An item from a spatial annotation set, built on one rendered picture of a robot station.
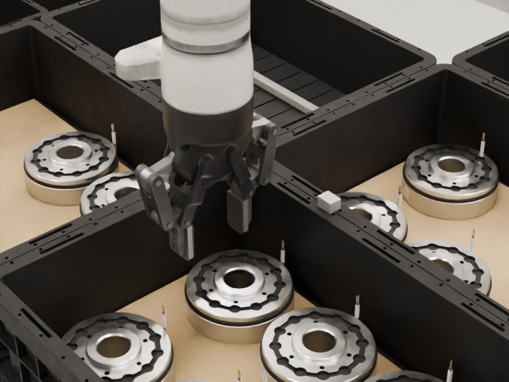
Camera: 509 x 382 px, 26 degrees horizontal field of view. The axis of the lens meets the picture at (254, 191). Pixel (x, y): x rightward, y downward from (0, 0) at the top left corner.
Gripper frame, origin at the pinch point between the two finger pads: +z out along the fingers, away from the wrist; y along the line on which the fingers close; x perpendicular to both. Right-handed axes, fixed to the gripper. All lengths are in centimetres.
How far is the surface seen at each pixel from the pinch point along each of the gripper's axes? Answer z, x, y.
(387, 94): 1.0, 8.0, 30.2
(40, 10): 35, 113, 44
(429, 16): 24, 49, 84
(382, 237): 0.9, -9.8, 11.8
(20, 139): 11.1, 39.9, 1.9
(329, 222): 1.0, -5.1, 9.7
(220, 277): 7.3, 1.0, 1.7
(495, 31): 24, 38, 88
